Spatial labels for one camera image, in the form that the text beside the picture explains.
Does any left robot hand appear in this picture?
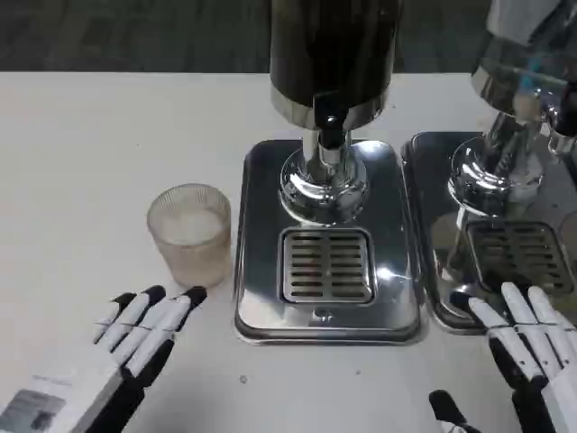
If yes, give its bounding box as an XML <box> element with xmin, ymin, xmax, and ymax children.
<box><xmin>0</xmin><ymin>284</ymin><xmax>208</xmax><ymax>433</ymax></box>

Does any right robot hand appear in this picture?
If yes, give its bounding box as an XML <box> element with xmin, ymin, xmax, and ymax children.
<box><xmin>427</xmin><ymin>281</ymin><xmax>577</xmax><ymax>433</ymax></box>

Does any steel drip tray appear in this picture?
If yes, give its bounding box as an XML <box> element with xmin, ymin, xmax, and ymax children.
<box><xmin>233</xmin><ymin>139</ymin><xmax>423</xmax><ymax>347</ymax></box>
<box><xmin>400</xmin><ymin>131</ymin><xmax>577</xmax><ymax>336</ymax></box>

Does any clear ribbed glass cup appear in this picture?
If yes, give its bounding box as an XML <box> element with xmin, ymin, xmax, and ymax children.
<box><xmin>146</xmin><ymin>182</ymin><xmax>233</xmax><ymax>290</ymax></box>

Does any clear drink dispenser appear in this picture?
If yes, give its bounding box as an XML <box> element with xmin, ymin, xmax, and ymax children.
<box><xmin>447</xmin><ymin>0</ymin><xmax>577</xmax><ymax>213</ymax></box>

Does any black dispenser tap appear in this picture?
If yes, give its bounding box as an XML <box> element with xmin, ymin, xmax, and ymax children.
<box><xmin>313</xmin><ymin>89</ymin><xmax>352</xmax><ymax>150</ymax></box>
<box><xmin>545</xmin><ymin>80</ymin><xmax>577</xmax><ymax>154</ymax></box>

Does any black drink dispenser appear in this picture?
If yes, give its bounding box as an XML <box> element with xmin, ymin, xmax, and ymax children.
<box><xmin>269</xmin><ymin>0</ymin><xmax>401</xmax><ymax>226</ymax></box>

